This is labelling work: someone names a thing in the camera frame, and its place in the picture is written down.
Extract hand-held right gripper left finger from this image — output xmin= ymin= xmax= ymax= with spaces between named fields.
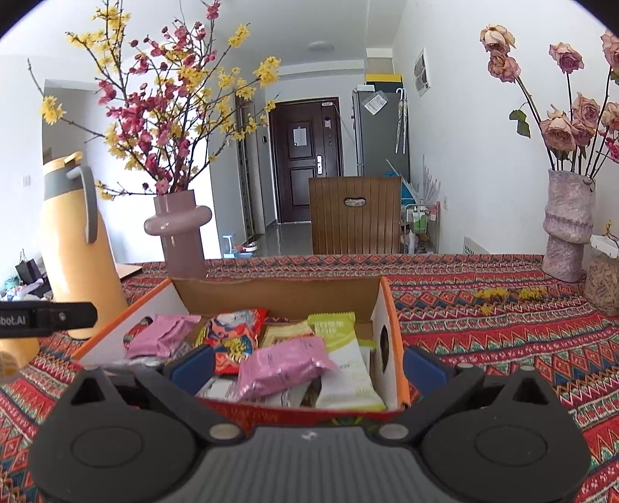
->
xmin=53 ymin=344 xmax=245 ymax=441

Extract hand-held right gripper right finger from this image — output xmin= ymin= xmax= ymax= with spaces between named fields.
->
xmin=378 ymin=346 xmax=564 ymax=441

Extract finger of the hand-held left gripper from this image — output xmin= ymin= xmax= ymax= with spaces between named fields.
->
xmin=39 ymin=301 xmax=98 ymax=335

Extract silver oat cookie packet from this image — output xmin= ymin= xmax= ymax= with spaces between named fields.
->
xmin=196 ymin=377 xmax=241 ymax=401

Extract pink snack packet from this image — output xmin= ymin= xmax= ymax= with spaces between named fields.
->
xmin=237 ymin=337 xmax=339 ymax=401
xmin=125 ymin=314 xmax=201 ymax=359

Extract large red snack bag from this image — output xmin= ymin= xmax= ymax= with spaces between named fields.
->
xmin=196 ymin=310 xmax=269 ymax=377

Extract small silver snack packet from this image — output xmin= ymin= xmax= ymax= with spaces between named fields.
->
xmin=104 ymin=356 xmax=168 ymax=373

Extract green white snack packet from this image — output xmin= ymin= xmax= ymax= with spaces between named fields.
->
xmin=308 ymin=312 xmax=388 ymax=412

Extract red cardboard box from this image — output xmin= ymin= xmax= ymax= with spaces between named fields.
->
xmin=72 ymin=275 xmax=412 ymax=438

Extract black bag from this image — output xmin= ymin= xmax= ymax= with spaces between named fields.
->
xmin=14 ymin=258 xmax=51 ymax=296

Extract yellow thermos jug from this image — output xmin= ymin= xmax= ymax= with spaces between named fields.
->
xmin=41 ymin=152 xmax=130 ymax=339

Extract fallen yellow petals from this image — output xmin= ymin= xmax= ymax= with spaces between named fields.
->
xmin=471 ymin=286 xmax=549 ymax=315

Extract mauve ceramic vase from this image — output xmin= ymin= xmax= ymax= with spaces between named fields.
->
xmin=144 ymin=190 xmax=212 ymax=280

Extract white floor appliance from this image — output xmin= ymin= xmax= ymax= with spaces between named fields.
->
xmin=220 ymin=234 xmax=264 ymax=257

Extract white storage trolley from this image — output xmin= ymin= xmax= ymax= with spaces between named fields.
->
xmin=401 ymin=202 xmax=441 ymax=255

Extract brown wooden chair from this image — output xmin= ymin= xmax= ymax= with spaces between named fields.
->
xmin=308 ymin=175 xmax=403 ymax=255

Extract glass jar with lid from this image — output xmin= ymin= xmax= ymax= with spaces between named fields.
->
xmin=583 ymin=234 xmax=619 ymax=317

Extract textured purple vase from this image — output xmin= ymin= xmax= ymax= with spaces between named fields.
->
xmin=542 ymin=168 xmax=597 ymax=284

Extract dark brown door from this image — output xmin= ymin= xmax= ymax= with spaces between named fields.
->
xmin=268 ymin=97 xmax=345 ymax=226

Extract pink and yellow blossom branches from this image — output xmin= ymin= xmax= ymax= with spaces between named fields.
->
xmin=26 ymin=0 xmax=282 ymax=197

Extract grey refrigerator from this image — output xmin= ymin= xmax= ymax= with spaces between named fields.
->
xmin=351 ymin=82 xmax=411 ymax=177

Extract white folded umbrella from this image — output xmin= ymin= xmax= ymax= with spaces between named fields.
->
xmin=394 ymin=88 xmax=409 ymax=154

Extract dried pink roses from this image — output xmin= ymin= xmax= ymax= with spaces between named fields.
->
xmin=480 ymin=24 xmax=619 ymax=180

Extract white wall panel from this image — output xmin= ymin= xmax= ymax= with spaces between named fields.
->
xmin=413 ymin=47 xmax=431 ymax=96

